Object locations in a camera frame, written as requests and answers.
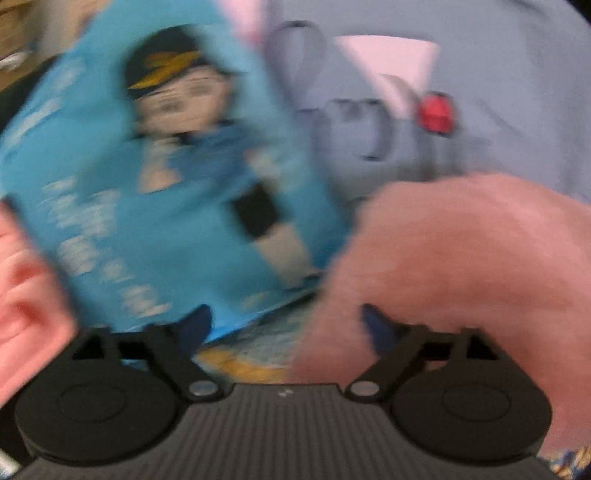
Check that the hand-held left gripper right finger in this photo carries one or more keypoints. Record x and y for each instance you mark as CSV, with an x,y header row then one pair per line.
x,y
378,330

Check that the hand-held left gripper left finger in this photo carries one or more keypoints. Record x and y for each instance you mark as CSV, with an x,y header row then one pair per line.
x,y
196,327

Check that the pink fleece jacket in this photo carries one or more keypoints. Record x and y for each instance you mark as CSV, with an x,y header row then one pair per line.
x,y
461,258

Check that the blue cartoon print pillow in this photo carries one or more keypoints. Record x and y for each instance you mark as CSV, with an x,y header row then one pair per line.
x,y
161,221

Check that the peach pink cloth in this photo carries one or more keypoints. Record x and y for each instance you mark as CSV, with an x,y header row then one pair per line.
x,y
27,314

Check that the grey printed duvet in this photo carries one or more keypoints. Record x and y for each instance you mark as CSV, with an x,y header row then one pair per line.
x,y
508,92

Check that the pink plush cushion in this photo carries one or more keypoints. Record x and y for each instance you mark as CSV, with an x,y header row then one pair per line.
x,y
240,18

